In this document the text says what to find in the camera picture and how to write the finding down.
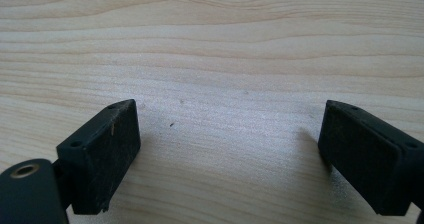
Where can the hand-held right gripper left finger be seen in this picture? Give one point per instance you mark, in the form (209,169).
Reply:
(100,157)

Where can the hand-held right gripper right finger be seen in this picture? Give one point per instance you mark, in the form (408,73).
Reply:
(363,157)

